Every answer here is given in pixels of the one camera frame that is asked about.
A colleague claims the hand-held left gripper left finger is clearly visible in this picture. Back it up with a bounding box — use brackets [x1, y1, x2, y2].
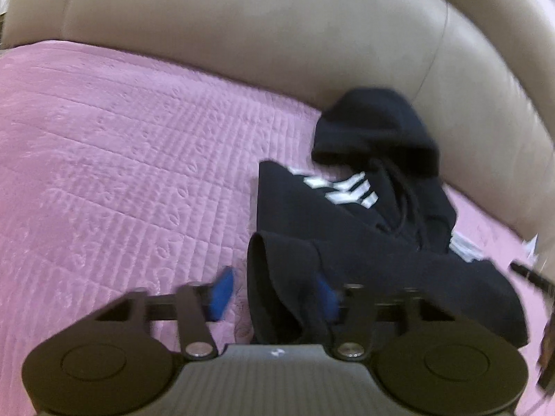
[91, 266, 235, 360]

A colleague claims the pink quilted bed blanket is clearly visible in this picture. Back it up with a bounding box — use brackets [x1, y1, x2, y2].
[0, 39, 555, 416]

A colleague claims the dark navy hoodie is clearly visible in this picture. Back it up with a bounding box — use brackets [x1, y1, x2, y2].
[246, 88, 530, 348]

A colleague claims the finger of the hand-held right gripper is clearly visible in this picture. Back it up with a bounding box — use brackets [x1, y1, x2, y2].
[510, 261, 555, 296]

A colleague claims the beige leather headboard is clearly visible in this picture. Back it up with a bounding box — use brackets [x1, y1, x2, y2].
[2, 0, 555, 243]

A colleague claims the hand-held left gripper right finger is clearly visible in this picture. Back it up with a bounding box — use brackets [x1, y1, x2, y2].
[316, 271, 461, 361]

